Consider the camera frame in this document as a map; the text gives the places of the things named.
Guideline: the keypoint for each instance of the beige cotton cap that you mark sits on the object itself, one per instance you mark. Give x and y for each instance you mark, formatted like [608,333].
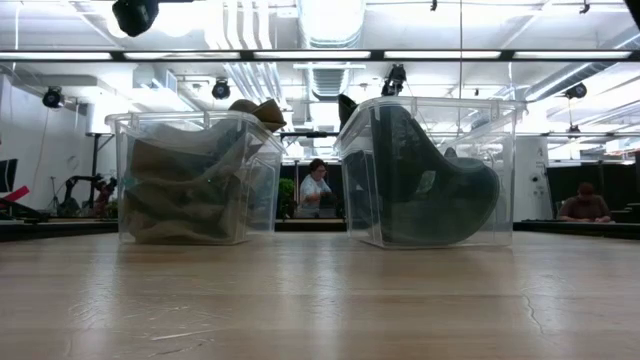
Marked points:
[267,114]
[170,232]
[170,200]
[165,160]

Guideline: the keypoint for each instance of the background black robot arm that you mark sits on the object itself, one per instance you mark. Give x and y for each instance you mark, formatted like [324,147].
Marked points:
[100,192]

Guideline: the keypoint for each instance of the person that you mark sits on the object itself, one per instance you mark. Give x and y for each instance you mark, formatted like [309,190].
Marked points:
[585,205]
[312,190]

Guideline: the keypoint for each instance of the thin metal pole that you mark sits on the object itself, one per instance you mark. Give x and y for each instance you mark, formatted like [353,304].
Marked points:
[297,185]

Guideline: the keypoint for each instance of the green potted plant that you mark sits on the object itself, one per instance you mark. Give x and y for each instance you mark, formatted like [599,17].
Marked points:
[286,195]

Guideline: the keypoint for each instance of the clear plastic bin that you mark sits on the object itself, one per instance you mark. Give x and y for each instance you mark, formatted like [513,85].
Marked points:
[505,150]
[260,200]

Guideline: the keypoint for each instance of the LED light strip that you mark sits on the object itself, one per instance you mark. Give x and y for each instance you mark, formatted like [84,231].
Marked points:
[55,55]
[442,54]
[312,54]
[572,54]
[180,55]

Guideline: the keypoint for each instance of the black ceiling spotlight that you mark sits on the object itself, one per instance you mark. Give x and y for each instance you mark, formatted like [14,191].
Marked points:
[52,98]
[221,90]
[576,91]

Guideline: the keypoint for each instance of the white cabinet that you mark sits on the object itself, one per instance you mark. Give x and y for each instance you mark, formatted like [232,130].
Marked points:
[532,175]

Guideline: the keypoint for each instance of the red flat object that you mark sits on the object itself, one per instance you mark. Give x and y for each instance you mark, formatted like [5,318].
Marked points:
[15,195]

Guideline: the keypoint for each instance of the black horizontal rail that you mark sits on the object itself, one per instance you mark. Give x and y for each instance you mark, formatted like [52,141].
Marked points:
[307,134]

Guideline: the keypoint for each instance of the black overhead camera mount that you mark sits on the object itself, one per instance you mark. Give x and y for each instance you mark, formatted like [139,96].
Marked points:
[395,80]

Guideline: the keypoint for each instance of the black overhead frame beam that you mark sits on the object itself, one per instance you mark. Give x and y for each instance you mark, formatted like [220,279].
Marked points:
[377,55]

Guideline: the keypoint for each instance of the round silver air duct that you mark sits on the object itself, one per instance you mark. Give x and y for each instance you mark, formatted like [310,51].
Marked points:
[332,22]

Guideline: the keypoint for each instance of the black stand frame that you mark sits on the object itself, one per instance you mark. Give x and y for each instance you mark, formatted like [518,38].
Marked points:
[95,150]

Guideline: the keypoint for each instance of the black table frame rail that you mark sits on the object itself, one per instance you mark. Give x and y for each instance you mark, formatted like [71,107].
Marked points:
[60,229]

